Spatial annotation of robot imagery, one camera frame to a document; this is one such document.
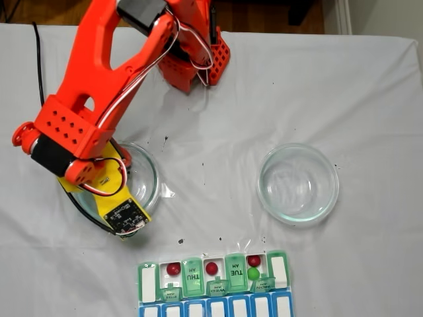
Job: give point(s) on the red candy ball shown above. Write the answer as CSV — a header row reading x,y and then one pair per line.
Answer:
x,y
173,269
211,268
253,260

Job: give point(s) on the weekly pill organizer box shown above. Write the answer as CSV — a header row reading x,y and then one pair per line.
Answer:
x,y
238,277

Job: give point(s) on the green candy ball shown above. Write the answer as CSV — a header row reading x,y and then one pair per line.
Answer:
x,y
253,273

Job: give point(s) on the large clear glass bowl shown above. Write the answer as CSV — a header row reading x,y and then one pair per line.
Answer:
x,y
145,185

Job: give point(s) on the black table clamp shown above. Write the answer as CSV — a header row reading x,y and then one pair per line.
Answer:
x,y
215,33

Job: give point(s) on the small clear glass bowl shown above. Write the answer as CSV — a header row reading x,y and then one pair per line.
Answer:
x,y
297,185

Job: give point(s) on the white plastic table cover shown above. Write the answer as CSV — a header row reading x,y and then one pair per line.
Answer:
x,y
297,99

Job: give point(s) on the white baseboard trim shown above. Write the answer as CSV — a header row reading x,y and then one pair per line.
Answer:
x,y
343,16

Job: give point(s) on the camera board on yellow mount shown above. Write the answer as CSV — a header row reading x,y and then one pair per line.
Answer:
x,y
125,218

